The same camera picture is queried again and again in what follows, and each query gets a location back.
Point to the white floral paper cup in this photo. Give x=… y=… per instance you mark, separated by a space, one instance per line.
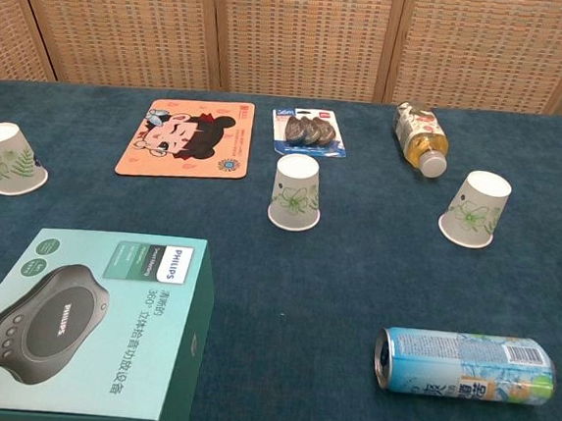
x=475 y=213
x=296 y=192
x=9 y=162

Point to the dark teal table cloth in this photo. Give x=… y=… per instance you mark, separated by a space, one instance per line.
x=304 y=281

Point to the orange cartoon mouse pad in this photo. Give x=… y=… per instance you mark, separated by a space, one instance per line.
x=189 y=138

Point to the yellow tea plastic bottle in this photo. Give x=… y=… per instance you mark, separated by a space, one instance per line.
x=422 y=139

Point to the woven wooden folding screen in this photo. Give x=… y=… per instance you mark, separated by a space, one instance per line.
x=296 y=34

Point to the teal Philips speaker box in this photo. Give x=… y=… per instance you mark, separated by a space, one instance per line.
x=78 y=331

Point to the light blue beverage can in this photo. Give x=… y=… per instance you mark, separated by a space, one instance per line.
x=464 y=367

